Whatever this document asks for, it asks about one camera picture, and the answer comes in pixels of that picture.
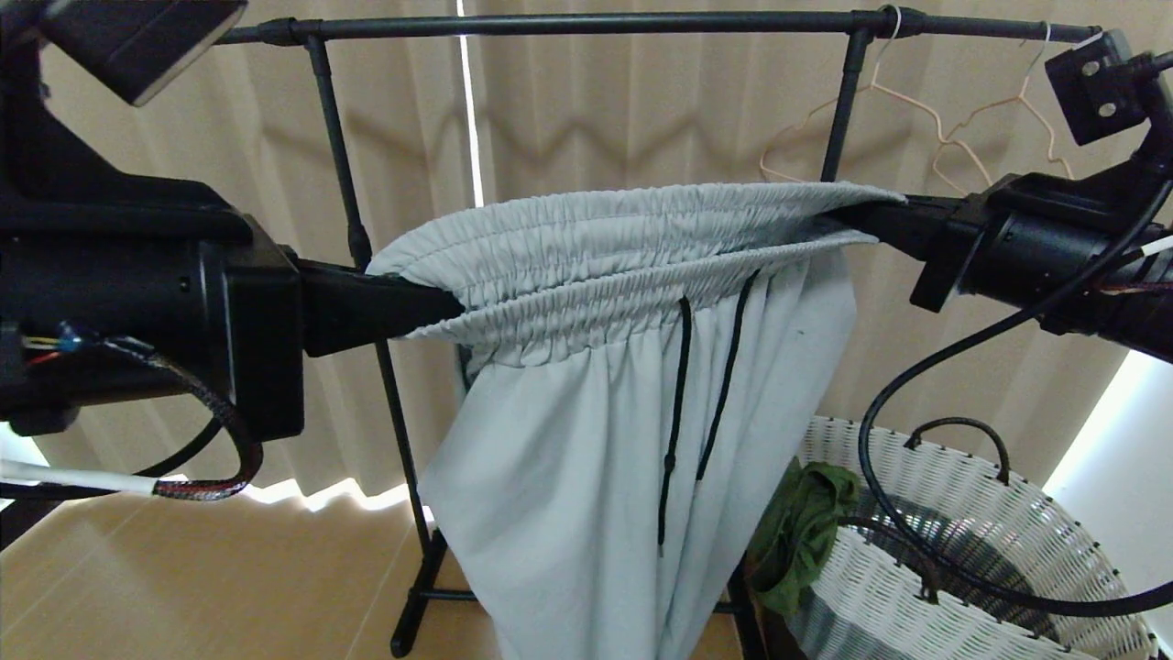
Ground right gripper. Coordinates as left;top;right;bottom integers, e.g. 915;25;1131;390
910;172;1167;336

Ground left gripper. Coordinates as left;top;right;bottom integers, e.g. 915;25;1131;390
0;213;305;443

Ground pink clothes hanger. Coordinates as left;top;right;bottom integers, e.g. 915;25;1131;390
933;23;1075;195
759;7;947;184

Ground pale grey shorts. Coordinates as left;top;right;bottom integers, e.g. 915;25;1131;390
365;181;908;660

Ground white laundry basket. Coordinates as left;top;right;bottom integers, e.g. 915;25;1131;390
788;415;1160;660

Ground black clothes rack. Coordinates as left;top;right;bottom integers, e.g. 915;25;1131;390
215;7;1101;659

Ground green garment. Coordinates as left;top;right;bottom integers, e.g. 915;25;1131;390
747;461;862;617

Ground beige curtain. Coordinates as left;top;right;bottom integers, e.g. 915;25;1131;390
0;0;1173;514

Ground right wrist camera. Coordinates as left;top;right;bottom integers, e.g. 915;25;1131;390
1045;27;1173;184

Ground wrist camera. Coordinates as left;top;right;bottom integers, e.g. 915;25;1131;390
1045;27;1173;184
0;0;250;241

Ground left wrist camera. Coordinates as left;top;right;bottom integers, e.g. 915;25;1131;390
0;0;250;241

